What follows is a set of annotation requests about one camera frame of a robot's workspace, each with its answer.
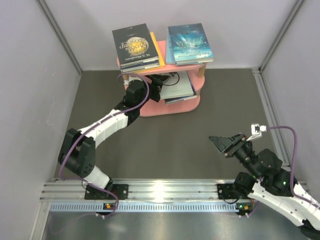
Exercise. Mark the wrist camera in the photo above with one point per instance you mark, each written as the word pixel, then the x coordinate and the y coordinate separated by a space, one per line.
pixel 130 79
pixel 256 131

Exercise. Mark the light blue cat book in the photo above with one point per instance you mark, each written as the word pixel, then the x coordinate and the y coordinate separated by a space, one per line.
pixel 169 55

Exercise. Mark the purple Robinson Crusoe book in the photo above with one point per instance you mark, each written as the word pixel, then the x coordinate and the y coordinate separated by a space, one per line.
pixel 183 98

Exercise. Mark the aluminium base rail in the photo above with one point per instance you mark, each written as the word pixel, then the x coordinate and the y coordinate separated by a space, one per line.
pixel 143 195

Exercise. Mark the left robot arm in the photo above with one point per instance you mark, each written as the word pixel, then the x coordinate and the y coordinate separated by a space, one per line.
pixel 78 150

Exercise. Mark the yellow book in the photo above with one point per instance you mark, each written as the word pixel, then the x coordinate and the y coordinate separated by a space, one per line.
pixel 161 60

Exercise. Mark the navy blue book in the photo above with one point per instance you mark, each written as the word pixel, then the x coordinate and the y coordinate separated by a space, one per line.
pixel 140 65

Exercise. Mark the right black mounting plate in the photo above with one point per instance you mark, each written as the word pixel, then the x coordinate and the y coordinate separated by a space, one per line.
pixel 226 192

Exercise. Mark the black moon cover book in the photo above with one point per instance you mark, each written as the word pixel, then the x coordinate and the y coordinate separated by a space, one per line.
pixel 134 45

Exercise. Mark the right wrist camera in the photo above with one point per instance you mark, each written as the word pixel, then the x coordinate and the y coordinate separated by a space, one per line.
pixel 256 131

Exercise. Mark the pink three-tier shelf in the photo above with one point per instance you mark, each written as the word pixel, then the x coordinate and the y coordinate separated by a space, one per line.
pixel 196 73

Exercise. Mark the grey white book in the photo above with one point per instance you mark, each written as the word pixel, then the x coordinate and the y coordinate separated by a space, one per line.
pixel 177 85

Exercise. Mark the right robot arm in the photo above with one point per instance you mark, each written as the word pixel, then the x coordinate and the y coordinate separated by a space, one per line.
pixel 269 183

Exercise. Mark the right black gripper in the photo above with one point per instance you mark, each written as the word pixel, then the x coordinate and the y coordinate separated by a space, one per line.
pixel 222 143

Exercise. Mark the teal ocean cover book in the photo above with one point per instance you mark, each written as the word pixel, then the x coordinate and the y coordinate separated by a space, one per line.
pixel 189 44

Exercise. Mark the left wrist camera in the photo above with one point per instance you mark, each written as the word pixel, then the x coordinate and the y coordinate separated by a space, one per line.
pixel 130 79

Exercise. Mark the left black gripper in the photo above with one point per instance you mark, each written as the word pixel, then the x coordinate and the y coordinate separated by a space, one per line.
pixel 157 82

